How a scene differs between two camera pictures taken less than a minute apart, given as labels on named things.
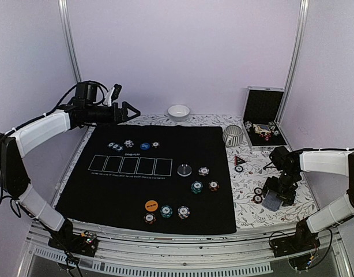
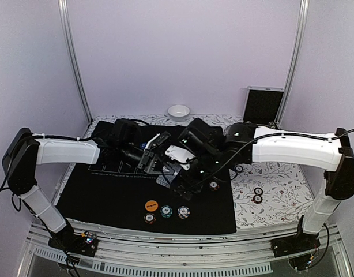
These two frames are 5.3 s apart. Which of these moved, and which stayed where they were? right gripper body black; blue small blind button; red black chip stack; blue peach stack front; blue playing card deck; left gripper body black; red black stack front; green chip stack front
Moved: left gripper body black; right gripper body black; blue playing card deck
Stayed: blue peach stack front; red black chip stack; red black stack front; green chip stack front; blue small blind button
